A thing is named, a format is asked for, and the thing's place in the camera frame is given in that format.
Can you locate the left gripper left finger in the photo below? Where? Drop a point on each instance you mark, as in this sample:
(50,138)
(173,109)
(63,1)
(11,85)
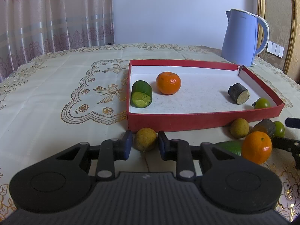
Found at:
(105,154)

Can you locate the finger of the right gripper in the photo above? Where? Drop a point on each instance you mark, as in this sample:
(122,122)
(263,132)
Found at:
(292,122)
(289,145)

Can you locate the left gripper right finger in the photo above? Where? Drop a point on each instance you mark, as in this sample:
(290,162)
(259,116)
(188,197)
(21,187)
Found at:
(206,162)

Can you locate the green tomato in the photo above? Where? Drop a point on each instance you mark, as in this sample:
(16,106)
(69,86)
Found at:
(261,103)
(279,129)

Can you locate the dark sugarcane piece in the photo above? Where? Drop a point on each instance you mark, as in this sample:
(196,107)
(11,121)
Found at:
(238,93)
(265,126)

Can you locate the yellow-brown longan fruit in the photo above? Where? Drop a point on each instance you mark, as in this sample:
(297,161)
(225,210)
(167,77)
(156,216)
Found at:
(239,128)
(145,139)

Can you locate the orange mandarin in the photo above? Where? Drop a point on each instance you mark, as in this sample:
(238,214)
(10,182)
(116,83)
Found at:
(168,83)
(257,147)

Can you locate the green cucumber piece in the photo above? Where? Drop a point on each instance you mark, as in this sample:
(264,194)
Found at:
(141,94)
(234,146)

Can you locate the red cardboard tray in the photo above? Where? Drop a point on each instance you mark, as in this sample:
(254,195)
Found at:
(202,101)

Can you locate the blue electric kettle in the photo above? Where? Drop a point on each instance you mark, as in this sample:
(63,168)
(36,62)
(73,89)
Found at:
(240,41)

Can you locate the floral pink curtain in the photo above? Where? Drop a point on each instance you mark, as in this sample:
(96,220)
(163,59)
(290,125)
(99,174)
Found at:
(30,28)

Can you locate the white wall switch panel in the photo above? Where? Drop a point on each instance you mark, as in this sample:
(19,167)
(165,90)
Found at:
(275,49)

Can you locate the gold wall moulding frame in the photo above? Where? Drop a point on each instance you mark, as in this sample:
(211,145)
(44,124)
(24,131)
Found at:
(283,19)

